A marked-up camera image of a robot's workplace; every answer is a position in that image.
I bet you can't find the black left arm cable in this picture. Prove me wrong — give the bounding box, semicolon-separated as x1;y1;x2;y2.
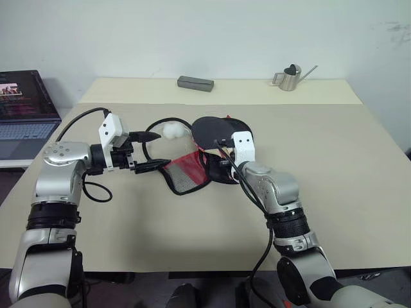
56;107;114;203

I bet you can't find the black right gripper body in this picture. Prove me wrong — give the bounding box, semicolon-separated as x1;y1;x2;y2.
219;158;240;185

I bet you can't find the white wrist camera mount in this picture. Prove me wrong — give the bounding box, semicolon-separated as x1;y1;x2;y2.
98;112;131;169
230;130;257;164

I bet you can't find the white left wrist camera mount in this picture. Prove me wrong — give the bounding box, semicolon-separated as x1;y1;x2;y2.
98;112;131;169

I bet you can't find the dark rounded shape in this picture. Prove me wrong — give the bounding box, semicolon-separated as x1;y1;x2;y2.
164;282;200;308
235;277;281;308

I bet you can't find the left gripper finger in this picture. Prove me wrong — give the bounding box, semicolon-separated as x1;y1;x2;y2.
134;158;171;175
129;130;161;144

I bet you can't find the open laptop computer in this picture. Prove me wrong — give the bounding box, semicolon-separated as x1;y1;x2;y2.
0;69;63;161

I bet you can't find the red black paddle case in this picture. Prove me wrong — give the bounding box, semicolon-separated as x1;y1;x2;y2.
143;114;254;196

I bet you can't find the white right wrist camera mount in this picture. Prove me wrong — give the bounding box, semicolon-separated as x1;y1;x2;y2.
230;130;257;164

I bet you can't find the silver metal watering can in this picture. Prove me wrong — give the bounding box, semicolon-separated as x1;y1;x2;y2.
272;64;319;92

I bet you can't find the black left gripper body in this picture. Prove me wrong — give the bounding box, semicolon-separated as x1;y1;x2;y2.
110;141;138;173

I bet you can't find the grey rectangular box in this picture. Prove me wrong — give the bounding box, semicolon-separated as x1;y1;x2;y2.
177;75;216;94

